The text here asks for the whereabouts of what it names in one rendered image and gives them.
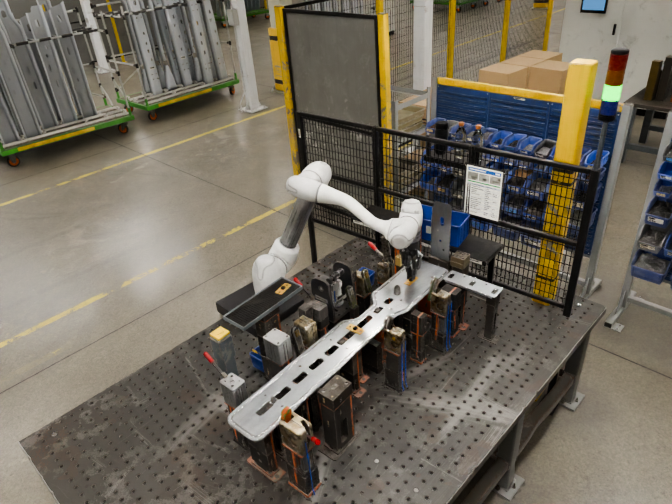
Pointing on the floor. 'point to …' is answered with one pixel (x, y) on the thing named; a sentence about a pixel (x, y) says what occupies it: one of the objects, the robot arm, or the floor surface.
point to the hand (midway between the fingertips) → (411, 273)
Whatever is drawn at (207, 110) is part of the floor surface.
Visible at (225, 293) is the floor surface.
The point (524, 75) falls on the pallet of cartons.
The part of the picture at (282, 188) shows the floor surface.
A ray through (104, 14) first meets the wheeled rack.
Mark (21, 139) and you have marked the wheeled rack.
